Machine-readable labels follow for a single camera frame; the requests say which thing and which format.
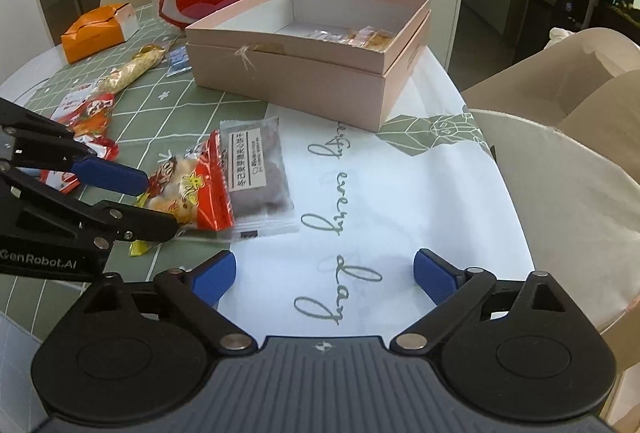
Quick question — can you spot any dark brown cake packet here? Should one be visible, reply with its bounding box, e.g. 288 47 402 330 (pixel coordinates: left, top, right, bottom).
220 116 300 241

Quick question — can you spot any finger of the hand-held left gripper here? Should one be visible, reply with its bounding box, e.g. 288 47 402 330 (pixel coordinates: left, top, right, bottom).
0 169 179 250
0 97 151 195

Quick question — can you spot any green white printed tablecloth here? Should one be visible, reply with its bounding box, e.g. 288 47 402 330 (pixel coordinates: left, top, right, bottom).
0 0 538 349

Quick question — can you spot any clear pastry packet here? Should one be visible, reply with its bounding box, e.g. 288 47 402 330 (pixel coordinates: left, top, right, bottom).
306 29 351 45

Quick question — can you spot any orange paper box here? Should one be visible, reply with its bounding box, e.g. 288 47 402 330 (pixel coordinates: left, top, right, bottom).
61 3 140 64

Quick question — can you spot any long beige snack packet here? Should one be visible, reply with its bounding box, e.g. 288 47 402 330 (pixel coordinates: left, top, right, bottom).
97 44 166 94

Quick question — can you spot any red chicken snack pouch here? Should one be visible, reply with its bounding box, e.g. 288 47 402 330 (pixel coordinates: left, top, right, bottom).
39 89 121 192

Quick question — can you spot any pink cardboard box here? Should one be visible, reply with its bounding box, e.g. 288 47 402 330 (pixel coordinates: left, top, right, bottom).
185 0 432 133

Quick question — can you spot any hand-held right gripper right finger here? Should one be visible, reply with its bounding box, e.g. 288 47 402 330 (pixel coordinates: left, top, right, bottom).
389 249 568 354

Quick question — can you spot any golden brown pastry packet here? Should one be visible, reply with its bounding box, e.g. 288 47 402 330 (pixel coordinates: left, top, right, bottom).
347 26 397 53

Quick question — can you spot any small blue packet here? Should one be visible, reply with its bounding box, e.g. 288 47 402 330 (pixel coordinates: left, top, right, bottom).
167 47 193 76

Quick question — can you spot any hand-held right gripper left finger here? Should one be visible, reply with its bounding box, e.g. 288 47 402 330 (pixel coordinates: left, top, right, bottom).
82 250 256 354

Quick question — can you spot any red orange snack packet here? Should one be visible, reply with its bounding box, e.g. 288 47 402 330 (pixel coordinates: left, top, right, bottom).
129 130 236 259

